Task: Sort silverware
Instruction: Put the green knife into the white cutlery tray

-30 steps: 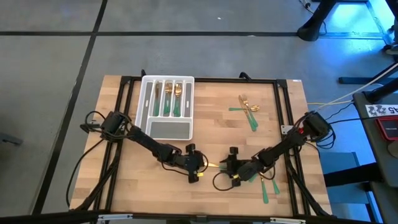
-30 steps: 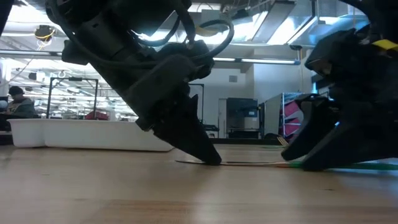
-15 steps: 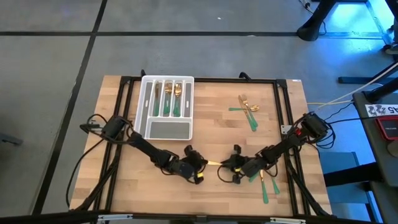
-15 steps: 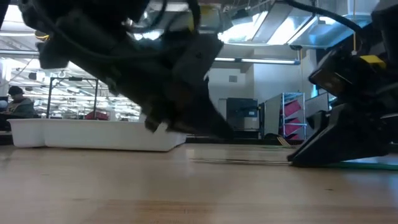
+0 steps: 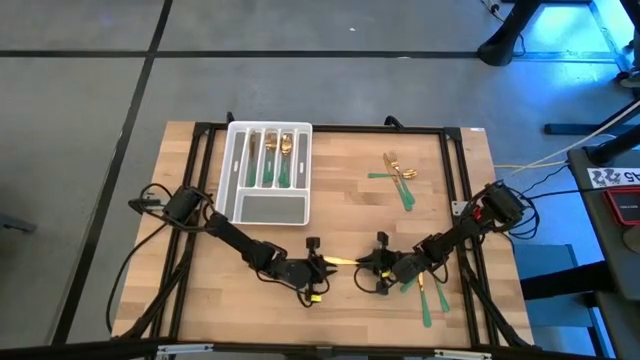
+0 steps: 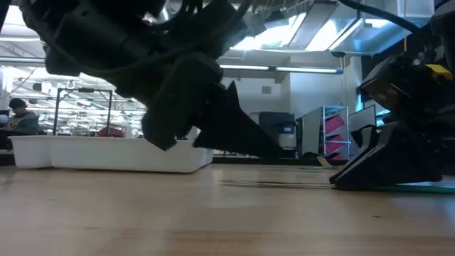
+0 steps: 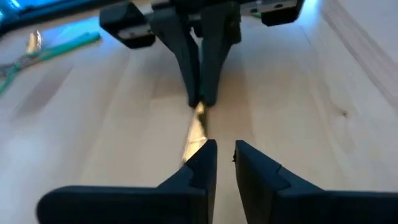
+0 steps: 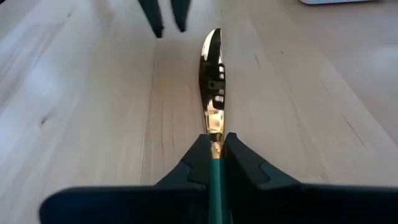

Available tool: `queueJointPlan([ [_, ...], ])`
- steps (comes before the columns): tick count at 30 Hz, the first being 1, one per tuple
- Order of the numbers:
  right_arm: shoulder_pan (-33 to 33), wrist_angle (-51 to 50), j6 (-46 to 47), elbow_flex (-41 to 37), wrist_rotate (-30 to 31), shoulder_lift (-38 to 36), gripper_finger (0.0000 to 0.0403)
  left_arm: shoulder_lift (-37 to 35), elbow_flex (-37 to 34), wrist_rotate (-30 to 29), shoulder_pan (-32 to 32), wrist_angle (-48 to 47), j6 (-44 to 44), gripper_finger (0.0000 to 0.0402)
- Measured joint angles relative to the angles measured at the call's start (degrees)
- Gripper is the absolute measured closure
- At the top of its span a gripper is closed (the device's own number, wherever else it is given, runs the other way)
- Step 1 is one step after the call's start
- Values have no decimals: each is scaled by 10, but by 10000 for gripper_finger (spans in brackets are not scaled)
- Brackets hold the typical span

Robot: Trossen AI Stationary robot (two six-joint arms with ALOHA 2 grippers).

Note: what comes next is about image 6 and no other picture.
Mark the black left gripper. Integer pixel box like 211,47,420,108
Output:
141,53,284,159

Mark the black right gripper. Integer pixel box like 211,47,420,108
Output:
329,53,455,191

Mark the grey whiteboard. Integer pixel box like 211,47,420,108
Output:
348,104,378,143

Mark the dark grey cabinet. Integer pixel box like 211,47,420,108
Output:
258,111,298,159

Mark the metal shelf rack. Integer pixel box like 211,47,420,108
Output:
321,104,351,161

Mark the grey panel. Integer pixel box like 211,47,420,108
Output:
301,106,323,156

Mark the ceiling light strip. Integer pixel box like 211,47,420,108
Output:
0,55,345,75

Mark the red bin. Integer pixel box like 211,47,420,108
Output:
96,127,126,138

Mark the white plastic cutlery tray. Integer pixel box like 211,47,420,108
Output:
9,134,214,174

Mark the person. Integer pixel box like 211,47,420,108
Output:
0,97,41,150

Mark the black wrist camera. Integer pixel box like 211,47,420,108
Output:
357,62,413,113

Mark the silver ventilation duct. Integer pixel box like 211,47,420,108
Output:
230,0,437,58

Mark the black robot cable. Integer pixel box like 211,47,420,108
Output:
337,0,429,35

